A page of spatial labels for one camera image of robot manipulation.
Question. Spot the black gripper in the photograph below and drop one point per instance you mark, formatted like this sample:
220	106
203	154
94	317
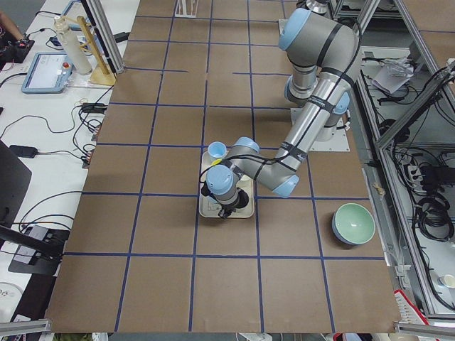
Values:
225	209

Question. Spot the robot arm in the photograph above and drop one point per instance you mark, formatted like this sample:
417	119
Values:
325	56

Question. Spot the blue cup far left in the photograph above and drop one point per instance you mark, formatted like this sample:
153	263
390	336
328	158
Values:
217	150

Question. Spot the cream plastic tray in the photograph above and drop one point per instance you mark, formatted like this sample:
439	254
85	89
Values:
209	208

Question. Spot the green ceramic bowl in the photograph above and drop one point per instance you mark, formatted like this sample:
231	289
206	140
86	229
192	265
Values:
353	224

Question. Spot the wooden mug tree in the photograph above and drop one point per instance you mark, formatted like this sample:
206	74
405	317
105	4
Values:
101	74

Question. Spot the black power adapter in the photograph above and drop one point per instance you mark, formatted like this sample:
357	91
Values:
24	151

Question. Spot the teach pendant tablet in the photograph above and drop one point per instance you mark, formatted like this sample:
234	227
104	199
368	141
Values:
48	74

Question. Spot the white tall bottle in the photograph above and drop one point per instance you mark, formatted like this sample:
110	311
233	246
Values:
71	46

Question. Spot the white wire cup rack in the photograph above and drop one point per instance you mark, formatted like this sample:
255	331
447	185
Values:
186	8

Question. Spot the aluminium frame post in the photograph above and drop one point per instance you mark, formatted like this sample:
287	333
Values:
98	19

